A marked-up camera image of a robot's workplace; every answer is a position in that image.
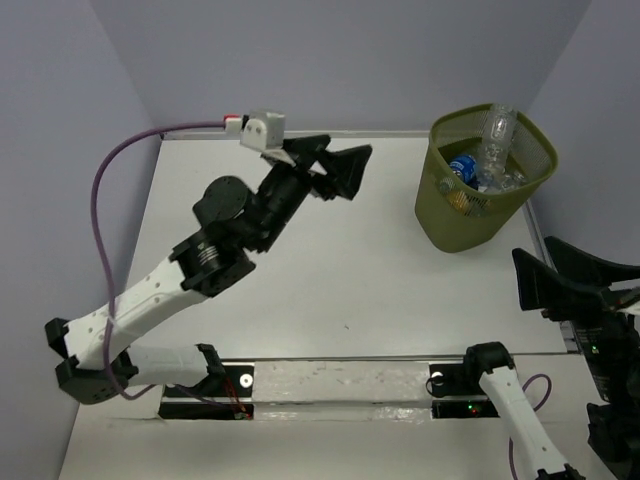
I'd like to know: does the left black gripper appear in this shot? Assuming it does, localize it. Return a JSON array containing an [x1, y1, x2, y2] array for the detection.
[[249, 135, 374, 255]]

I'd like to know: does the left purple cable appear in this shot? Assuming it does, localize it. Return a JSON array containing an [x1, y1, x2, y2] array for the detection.
[[89, 117, 241, 401]]

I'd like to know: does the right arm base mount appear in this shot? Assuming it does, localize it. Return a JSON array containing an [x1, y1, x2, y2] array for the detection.
[[425, 363, 499, 419]]

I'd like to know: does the blue label bottle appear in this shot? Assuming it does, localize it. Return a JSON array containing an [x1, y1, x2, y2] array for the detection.
[[497, 170, 528, 192], [448, 153, 477, 185]]

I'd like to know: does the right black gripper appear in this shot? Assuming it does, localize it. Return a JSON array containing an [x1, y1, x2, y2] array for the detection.
[[512, 230, 640, 401]]

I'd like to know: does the white foam strip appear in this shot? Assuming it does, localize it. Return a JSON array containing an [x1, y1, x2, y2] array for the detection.
[[251, 359, 433, 423]]

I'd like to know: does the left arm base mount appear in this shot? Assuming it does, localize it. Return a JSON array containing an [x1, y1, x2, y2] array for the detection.
[[158, 362, 255, 421]]

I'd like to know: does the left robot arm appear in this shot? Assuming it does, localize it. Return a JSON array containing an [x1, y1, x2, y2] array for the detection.
[[45, 135, 373, 405]]

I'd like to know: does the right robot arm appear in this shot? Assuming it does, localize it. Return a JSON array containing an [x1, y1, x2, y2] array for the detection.
[[460, 236, 639, 479]]

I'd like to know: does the orange juice bottle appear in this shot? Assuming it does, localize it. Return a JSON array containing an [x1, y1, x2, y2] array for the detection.
[[446, 190, 471, 215]]

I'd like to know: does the green mesh waste bin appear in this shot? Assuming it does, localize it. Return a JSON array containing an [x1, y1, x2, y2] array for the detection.
[[414, 104, 558, 253]]

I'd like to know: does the clear unlabelled bottle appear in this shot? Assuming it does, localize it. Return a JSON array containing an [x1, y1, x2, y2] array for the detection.
[[476, 103, 517, 188]]

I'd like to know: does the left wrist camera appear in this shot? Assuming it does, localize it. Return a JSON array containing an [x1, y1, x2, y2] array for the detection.
[[240, 109, 287, 160]]

